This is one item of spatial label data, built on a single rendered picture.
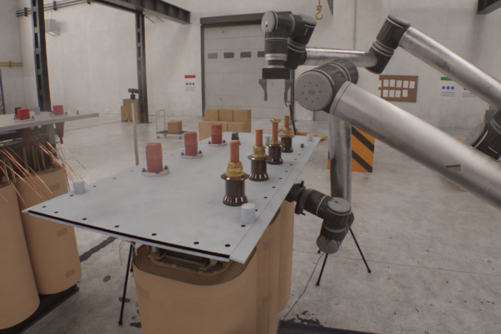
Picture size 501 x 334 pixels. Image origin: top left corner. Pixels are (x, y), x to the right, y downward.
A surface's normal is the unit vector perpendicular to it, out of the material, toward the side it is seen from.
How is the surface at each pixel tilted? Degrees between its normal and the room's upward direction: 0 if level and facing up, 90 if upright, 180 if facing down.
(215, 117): 90
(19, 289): 90
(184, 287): 90
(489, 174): 69
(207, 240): 0
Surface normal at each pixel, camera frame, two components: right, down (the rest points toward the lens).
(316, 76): -0.51, 0.24
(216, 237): 0.00, -0.98
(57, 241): 0.84, 0.11
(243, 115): -0.26, 0.20
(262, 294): 0.57, 0.17
